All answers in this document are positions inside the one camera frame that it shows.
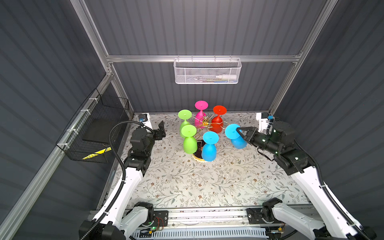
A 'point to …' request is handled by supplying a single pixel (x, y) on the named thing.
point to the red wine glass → (216, 124)
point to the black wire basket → (86, 138)
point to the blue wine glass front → (209, 149)
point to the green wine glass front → (190, 145)
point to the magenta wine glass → (201, 105)
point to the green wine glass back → (184, 114)
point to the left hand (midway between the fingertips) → (155, 122)
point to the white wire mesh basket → (205, 71)
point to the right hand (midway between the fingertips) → (238, 130)
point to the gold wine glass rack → (206, 122)
